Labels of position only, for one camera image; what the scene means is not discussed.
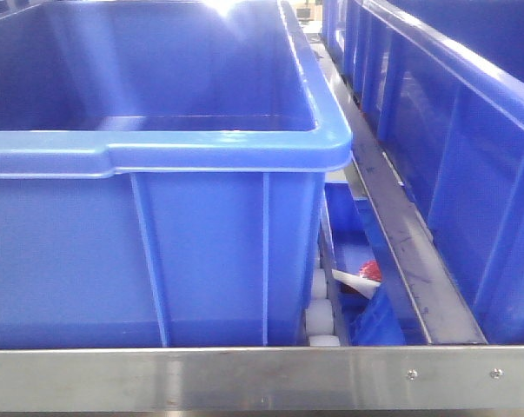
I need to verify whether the large blue target bin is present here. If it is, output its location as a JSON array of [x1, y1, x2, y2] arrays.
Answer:
[[0, 1, 351, 349]]

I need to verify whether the steel rack divider rail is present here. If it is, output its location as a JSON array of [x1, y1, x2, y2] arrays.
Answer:
[[308, 34, 488, 346]]

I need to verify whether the white conveyor roller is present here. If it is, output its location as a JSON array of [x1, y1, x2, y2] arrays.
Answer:
[[305, 299, 335, 336]]

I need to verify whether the red and white item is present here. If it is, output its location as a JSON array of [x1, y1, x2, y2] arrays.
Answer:
[[332, 260, 382, 299]]

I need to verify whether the steel rack front rail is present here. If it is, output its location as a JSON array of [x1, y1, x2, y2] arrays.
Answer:
[[0, 346, 524, 412]]

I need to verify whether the blue bin adjacent right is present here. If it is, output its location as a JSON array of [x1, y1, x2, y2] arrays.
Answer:
[[322, 1, 524, 345]]

